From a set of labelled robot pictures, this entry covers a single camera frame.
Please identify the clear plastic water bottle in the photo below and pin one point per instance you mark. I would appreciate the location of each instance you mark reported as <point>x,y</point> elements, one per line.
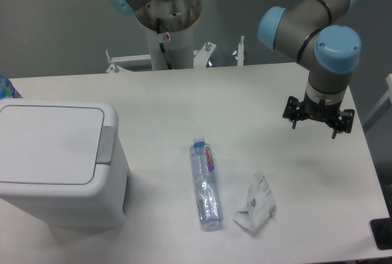
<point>206,188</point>

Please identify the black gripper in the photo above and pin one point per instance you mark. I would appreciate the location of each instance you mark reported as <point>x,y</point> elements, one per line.
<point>339,121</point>

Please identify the black table corner clamp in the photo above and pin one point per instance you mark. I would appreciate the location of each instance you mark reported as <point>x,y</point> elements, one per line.
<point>381,229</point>

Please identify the white metal frame bracket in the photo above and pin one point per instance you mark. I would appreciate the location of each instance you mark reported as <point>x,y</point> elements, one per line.
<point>143,62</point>

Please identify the white clamp bracket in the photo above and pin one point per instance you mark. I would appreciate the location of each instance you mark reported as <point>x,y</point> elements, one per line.
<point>239,54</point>

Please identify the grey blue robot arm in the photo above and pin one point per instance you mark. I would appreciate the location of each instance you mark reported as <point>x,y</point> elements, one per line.
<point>308,35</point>

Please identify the blue bottle at edge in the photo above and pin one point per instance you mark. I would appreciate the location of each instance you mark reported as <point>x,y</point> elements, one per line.
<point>7,90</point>

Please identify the white trash can lid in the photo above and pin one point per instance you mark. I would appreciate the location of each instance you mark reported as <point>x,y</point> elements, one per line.
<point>49,145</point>

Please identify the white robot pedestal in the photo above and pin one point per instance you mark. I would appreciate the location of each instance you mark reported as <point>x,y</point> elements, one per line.
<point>171,50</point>

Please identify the white frame at right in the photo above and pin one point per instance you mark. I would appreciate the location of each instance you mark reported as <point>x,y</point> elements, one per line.
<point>380,107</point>

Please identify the white trash can body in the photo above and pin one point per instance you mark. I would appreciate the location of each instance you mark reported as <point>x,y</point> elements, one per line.
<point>100,203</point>

